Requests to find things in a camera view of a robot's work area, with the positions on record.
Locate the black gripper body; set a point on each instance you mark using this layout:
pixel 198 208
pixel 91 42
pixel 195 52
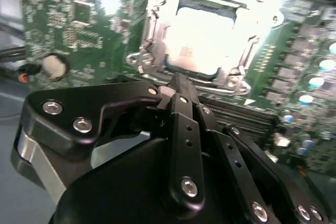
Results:
pixel 118 197

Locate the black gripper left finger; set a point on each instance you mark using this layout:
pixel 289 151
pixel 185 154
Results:
pixel 65 108

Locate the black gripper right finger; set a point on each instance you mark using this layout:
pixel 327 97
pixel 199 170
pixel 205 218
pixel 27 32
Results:
pixel 236 171

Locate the metal socket cover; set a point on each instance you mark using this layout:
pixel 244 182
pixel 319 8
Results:
pixel 161 28

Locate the silver CPU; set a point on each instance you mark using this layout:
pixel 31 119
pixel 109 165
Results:
pixel 199 40

